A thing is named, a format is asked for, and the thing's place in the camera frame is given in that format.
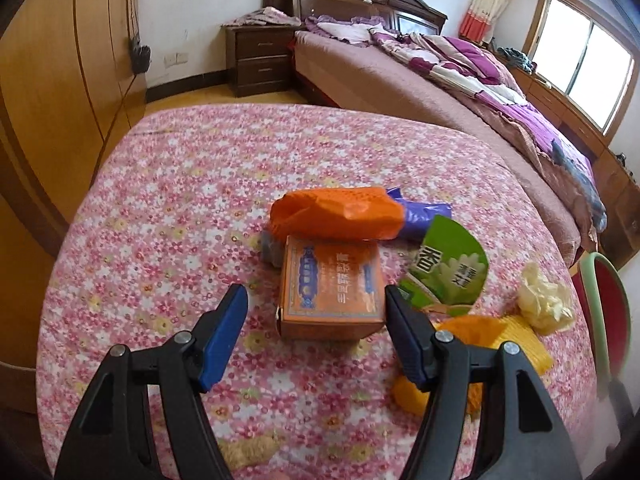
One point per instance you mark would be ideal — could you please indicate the crumpled pale yellow tissue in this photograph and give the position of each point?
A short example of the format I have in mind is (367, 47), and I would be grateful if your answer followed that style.
(542, 300)

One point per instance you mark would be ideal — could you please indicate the orange cardboard box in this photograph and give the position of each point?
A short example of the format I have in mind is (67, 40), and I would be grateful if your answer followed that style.
(330, 280)

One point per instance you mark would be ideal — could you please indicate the blue cloth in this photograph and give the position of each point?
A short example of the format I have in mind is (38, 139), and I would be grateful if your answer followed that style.
(580, 180)

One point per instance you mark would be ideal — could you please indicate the white wall socket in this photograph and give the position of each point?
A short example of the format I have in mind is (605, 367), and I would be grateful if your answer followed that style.
(176, 58)

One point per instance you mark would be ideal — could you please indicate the yellow plastic bag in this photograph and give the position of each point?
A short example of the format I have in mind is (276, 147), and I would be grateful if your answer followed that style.
(480, 330)

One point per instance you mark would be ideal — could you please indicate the walnut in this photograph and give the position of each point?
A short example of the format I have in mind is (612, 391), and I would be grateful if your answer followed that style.
(252, 452)

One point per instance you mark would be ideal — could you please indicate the green snack packet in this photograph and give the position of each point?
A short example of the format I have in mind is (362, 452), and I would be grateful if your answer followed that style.
(450, 260)

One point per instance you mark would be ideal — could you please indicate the window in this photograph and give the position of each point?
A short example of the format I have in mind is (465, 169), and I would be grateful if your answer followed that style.
(580, 55)

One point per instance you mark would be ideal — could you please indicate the light wooden wardrobe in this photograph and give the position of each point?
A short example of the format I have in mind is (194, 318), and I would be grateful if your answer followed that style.
(55, 85)

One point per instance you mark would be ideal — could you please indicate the bed with purple quilt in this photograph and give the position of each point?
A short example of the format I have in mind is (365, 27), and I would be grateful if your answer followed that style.
(380, 80)

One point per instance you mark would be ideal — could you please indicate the purple plastic bag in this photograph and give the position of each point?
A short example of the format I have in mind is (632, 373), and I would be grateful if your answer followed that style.
(425, 212)

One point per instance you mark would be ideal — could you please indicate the purple frilled pillow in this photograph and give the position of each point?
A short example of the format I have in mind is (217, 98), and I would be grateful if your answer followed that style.
(340, 30)

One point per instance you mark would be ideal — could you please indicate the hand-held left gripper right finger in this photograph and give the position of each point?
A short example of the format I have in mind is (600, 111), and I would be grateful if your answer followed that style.
(407, 340)

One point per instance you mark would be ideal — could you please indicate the pink floral tablecloth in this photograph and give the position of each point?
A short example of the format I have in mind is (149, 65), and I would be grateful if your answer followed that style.
(200, 185)

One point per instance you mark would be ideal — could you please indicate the red and cream curtain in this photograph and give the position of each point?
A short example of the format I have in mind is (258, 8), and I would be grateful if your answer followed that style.
(482, 10)

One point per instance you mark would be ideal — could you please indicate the green framed red chair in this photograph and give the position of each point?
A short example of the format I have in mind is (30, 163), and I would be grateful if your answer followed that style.
(607, 310)

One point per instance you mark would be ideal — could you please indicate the orange plastic bag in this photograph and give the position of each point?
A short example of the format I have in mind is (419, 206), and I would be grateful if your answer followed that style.
(340, 210)

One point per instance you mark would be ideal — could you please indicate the patterned cloth on nightstand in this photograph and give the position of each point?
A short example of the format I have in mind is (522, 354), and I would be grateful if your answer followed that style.
(265, 16)

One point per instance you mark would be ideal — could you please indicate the black power adapter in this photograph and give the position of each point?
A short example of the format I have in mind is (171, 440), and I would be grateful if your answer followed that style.
(140, 55)

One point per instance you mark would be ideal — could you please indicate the purple and white quilt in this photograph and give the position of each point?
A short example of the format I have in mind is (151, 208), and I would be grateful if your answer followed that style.
(465, 65)

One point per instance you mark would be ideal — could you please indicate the dark wooden nightstand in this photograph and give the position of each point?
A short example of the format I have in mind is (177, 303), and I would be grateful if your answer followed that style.
(260, 60)

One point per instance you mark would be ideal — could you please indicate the long wooden window cabinet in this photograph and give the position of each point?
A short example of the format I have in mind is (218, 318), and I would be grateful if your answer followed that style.
(610, 175)

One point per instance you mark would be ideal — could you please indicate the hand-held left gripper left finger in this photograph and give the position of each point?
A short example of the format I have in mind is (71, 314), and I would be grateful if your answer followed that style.
(222, 340)

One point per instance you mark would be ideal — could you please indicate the pile of clothes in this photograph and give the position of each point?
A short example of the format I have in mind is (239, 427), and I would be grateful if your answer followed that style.
(517, 57)

